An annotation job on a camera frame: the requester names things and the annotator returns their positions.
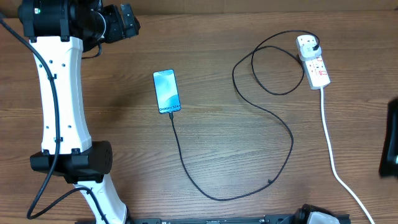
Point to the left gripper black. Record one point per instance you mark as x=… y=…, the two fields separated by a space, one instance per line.
x=119 y=31

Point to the blue Galaxy smartphone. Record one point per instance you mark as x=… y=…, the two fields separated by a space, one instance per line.
x=166 y=91

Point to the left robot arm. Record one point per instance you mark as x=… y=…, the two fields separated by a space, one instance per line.
x=59 y=33

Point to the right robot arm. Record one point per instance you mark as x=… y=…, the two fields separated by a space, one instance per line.
x=388 y=168

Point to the white charger plug adapter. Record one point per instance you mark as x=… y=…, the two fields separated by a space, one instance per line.
x=307 y=52

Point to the white power strip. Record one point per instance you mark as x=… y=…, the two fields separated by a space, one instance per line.
x=315 y=69

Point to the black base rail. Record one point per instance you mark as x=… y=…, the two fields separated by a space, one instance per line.
x=267 y=219

